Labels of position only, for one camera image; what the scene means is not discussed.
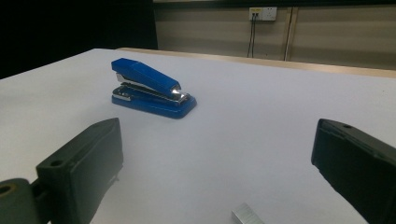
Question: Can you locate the silver staple strip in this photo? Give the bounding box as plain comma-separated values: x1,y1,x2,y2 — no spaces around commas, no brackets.
231,203,265,224

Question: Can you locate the white wall socket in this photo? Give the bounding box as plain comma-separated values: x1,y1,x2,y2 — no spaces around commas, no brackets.
248,7,277,21

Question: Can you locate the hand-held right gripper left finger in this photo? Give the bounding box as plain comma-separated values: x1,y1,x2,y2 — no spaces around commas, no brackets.
35,117,124,224

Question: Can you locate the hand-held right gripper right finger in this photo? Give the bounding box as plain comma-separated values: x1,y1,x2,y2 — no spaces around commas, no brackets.
311,118,396,224

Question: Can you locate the blue stapler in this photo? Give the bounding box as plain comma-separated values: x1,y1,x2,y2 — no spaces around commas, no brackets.
110,57,198,119

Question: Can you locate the black power cable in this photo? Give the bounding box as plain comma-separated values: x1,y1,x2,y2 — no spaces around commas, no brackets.
247,13,255,59
250,13,258,59

